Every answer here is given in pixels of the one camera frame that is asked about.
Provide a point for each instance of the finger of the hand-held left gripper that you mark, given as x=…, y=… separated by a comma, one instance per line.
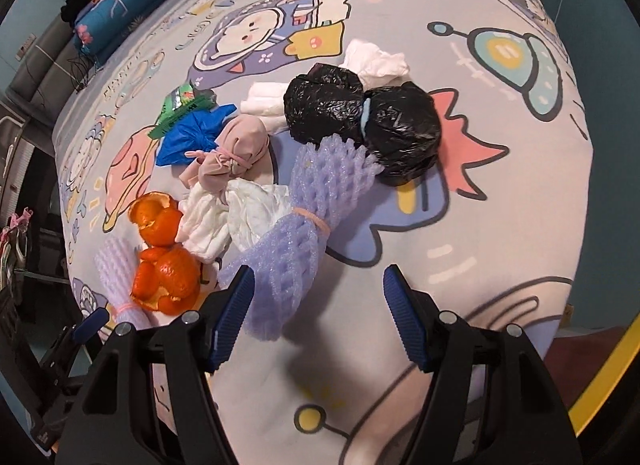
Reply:
x=92, y=322

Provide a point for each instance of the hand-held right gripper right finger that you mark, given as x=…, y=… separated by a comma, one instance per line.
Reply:
x=402, y=315

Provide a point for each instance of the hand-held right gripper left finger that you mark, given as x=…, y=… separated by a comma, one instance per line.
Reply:
x=235, y=315

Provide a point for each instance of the large purple foam net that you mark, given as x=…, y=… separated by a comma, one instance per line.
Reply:
x=300, y=245

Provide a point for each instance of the small purple foam net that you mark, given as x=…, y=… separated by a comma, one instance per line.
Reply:
x=117, y=275

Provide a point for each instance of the orange peel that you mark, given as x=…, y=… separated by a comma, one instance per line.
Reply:
x=155, y=225
x=165, y=275

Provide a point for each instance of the pink patterned cloth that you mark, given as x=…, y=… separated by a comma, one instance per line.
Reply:
x=12, y=232

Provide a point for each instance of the cartoon printed bed sheet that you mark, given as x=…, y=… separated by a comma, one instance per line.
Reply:
x=500, y=220

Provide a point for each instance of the black plastic bag bundle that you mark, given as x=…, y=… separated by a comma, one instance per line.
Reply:
x=400, y=140

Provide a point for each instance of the pink knotted plastic bag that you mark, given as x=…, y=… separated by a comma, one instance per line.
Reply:
x=240, y=140

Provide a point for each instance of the blue plastic bag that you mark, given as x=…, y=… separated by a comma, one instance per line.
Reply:
x=192, y=137

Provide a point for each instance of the folded white tissue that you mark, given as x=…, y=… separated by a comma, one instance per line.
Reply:
x=260, y=97

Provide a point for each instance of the green snack wrapper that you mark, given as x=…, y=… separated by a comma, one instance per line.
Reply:
x=182, y=97

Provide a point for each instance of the smooth crumpled white tissue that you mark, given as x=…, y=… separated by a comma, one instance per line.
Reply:
x=375, y=62

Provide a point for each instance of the grey padded headboard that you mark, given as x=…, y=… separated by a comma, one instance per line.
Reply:
x=40, y=65

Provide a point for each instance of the blue floral pillow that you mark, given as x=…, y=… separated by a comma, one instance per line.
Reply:
x=115, y=10

